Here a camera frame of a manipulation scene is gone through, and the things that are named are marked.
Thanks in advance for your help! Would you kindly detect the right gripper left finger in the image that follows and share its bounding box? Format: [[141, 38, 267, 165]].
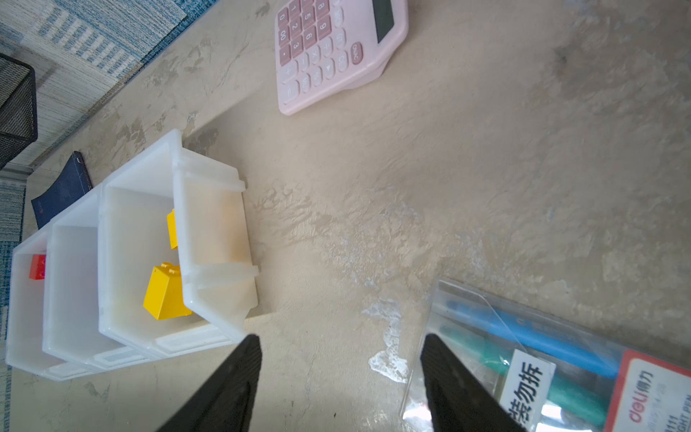
[[159, 334, 262, 431]]

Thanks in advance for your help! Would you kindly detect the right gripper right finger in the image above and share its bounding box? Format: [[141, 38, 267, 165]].
[[420, 334, 525, 432]]

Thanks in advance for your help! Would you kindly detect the yellow lego brick top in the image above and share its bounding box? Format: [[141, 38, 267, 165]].
[[143, 263, 194, 320]]

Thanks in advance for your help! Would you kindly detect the yellow lego brick tall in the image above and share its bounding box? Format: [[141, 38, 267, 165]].
[[167, 211, 178, 250]]

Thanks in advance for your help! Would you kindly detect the red lego brick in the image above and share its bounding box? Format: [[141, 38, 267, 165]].
[[29, 254, 47, 281]]

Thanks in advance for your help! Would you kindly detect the white bin right compartment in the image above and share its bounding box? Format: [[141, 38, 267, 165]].
[[98, 130, 259, 359]]

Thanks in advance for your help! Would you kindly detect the white bin compartment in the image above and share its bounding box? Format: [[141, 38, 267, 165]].
[[5, 229, 97, 382], [98, 130, 259, 359], [41, 186, 152, 381]]

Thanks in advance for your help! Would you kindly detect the white bin middle compartment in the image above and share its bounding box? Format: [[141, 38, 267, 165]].
[[41, 186, 152, 381]]

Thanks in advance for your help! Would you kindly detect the white bin left compartment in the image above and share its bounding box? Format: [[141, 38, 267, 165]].
[[5, 229, 97, 382]]

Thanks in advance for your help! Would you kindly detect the dark blue notebook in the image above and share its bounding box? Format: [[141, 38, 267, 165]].
[[32, 151, 93, 229]]

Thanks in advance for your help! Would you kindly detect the pink calculator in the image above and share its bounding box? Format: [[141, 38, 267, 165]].
[[274, 0, 410, 115]]

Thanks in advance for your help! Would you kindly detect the black wire shelf rack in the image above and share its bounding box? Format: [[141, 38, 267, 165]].
[[0, 54, 38, 168]]

